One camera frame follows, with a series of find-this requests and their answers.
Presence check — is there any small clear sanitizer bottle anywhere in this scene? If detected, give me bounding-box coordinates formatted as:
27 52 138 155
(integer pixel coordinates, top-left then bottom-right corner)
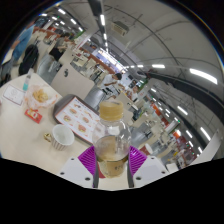
22 68 35 92

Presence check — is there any white printed card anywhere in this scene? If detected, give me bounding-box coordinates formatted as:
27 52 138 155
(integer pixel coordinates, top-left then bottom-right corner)
2 83 26 107

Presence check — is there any white striped mug, gold handle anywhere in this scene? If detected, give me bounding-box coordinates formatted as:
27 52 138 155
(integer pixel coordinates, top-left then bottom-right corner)
43 123 75 151

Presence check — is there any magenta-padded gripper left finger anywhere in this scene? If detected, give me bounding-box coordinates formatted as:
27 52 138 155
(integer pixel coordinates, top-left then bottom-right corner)
59 145 101 189

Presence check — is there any printed paper tray liner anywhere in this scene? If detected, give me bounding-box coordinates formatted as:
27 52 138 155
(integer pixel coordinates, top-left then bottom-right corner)
55 97 101 143

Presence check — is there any ceiling air conditioner unit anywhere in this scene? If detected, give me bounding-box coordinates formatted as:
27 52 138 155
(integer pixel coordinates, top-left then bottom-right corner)
112 20 130 37

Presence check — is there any group of beige chairs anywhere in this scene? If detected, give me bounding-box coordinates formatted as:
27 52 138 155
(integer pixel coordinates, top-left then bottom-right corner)
36 39 188 168

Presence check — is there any clear bottle with tan cap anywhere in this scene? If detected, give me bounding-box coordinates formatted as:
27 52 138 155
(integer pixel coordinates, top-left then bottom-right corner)
92 100 133 179

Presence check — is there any black backpack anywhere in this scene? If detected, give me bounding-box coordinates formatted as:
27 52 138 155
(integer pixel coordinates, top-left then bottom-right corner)
18 43 40 76

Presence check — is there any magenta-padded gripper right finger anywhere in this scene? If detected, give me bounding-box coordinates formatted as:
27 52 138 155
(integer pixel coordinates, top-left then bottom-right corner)
127 145 169 188

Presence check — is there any dark brown serving tray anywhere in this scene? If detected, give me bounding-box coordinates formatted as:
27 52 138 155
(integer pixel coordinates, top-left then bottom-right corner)
52 94 103 145

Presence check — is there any small red sauce packet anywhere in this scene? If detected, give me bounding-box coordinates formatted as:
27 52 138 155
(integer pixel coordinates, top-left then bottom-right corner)
24 108 44 125

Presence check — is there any group of ceiling lights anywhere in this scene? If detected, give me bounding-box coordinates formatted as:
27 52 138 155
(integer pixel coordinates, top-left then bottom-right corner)
38 4 219 154

